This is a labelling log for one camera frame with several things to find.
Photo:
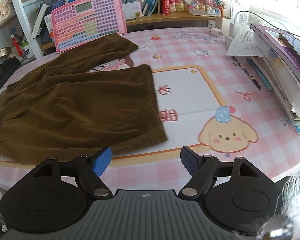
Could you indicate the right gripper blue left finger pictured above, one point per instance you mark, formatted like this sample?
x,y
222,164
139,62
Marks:
x,y
94,165

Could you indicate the pink toy keyboard tablet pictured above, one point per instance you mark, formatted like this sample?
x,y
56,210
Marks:
x,y
82,21

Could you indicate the white charger plug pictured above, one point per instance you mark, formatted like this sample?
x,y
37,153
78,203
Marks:
x,y
234,29

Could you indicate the teal pen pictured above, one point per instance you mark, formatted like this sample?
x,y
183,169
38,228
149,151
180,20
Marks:
x,y
260,74

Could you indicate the white leaning book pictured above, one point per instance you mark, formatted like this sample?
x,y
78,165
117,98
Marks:
x,y
38,22

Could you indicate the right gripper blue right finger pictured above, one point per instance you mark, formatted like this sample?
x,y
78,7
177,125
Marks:
x,y
193,162

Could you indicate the brass bowl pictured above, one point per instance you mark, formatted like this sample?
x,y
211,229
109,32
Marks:
x,y
5,52

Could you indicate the stack of notebooks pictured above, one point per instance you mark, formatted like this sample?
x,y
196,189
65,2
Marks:
x,y
280,63

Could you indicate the orange white box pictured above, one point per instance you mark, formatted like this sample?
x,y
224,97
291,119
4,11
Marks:
x,y
49,29

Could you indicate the brown corduroy pants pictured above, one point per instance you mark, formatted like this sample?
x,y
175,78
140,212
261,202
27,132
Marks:
x,y
63,109

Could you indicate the dark patterned pen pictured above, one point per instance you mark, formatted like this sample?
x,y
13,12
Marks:
x,y
247,73

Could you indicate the white paper sheet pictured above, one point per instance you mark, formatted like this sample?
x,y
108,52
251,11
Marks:
x,y
246,43

